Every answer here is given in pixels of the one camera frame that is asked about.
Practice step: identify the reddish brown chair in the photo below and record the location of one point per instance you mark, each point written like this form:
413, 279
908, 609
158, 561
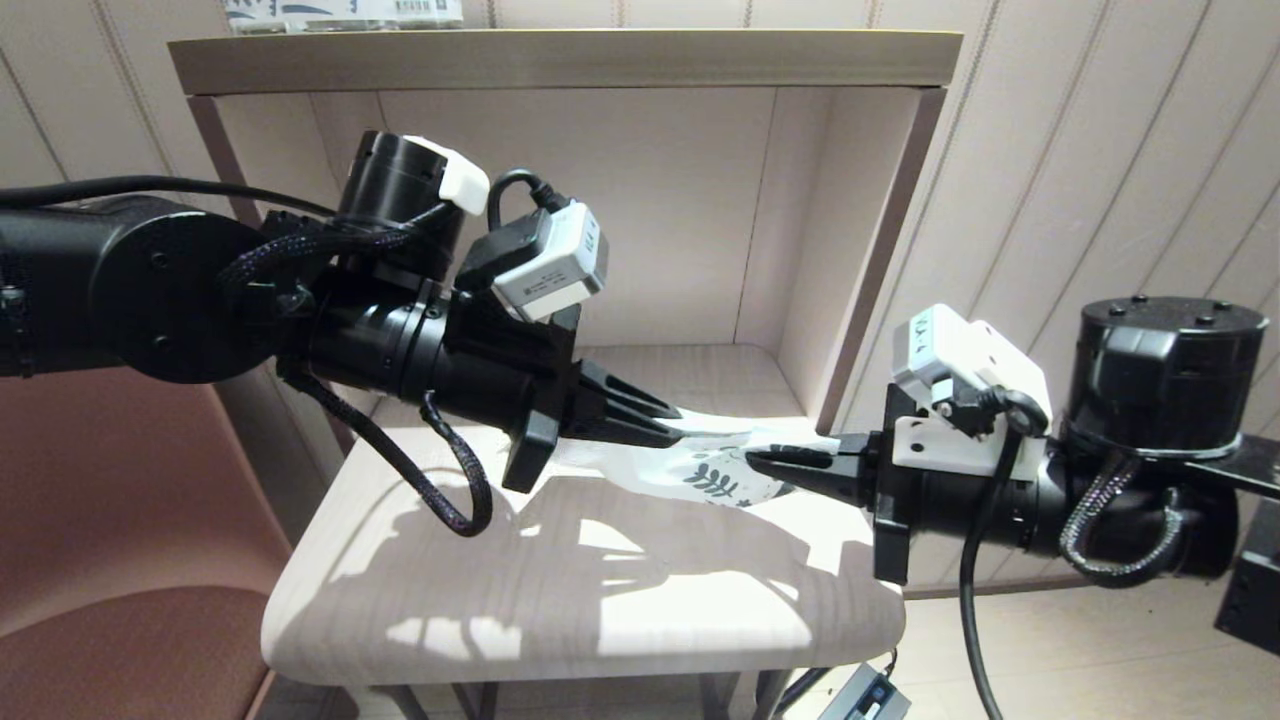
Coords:
100, 560

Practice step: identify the light wooden desk with shelf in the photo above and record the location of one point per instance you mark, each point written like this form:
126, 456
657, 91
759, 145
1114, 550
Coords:
600, 200

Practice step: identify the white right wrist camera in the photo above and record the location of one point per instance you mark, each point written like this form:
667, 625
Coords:
950, 360

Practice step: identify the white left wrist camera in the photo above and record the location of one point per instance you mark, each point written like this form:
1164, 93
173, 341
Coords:
550, 265

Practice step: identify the patterned package with barcode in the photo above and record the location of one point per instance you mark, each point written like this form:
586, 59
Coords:
340, 10

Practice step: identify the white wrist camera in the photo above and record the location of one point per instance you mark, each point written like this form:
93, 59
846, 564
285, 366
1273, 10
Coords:
550, 265
950, 360

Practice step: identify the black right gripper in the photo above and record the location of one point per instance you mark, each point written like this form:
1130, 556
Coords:
892, 520

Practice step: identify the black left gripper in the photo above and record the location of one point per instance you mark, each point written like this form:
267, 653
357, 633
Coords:
545, 420

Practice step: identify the white floral plastic bag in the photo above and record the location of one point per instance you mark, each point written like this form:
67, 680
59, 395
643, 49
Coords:
660, 475

